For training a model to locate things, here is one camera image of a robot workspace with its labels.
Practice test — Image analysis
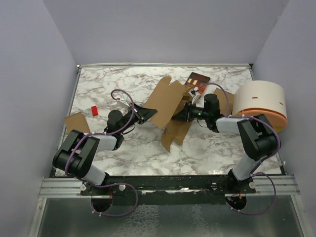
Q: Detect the folded brown cardboard box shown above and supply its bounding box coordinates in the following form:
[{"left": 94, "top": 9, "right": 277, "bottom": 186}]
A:
[{"left": 214, "top": 88, "right": 235, "bottom": 115}]

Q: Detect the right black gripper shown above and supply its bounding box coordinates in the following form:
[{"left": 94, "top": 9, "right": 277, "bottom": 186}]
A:
[{"left": 172, "top": 101, "right": 210, "bottom": 122}]

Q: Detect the dark orange paperback book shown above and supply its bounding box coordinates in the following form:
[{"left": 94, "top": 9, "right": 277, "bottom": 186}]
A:
[{"left": 185, "top": 72, "right": 210, "bottom": 92}]

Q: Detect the small cardboard piece left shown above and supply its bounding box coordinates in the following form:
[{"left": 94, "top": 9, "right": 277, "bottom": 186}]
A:
[{"left": 64, "top": 112, "right": 91, "bottom": 134}]

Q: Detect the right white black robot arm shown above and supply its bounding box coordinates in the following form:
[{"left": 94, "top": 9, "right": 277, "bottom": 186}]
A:
[{"left": 172, "top": 94, "right": 281, "bottom": 193}]

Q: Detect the white orange tape dispenser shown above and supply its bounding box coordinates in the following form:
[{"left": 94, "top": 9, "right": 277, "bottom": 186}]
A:
[{"left": 232, "top": 80, "right": 288, "bottom": 132}]

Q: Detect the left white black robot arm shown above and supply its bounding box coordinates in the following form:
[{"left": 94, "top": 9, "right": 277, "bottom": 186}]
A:
[{"left": 52, "top": 105, "right": 158, "bottom": 195}]

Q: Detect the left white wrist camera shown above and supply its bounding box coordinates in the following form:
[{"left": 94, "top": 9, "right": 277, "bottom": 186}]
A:
[{"left": 117, "top": 93, "right": 132, "bottom": 108}]

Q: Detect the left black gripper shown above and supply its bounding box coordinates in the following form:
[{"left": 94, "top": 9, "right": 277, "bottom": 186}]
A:
[{"left": 118, "top": 102, "right": 158, "bottom": 134}]

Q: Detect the small red block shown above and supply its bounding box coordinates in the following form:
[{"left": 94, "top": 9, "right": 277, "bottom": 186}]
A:
[{"left": 91, "top": 106, "right": 98, "bottom": 116}]

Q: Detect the black mounting rail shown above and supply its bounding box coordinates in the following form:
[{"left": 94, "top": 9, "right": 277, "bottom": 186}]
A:
[{"left": 80, "top": 174, "right": 255, "bottom": 205}]

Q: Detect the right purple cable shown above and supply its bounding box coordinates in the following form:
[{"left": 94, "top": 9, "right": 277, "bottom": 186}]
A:
[{"left": 195, "top": 82, "right": 283, "bottom": 216}]

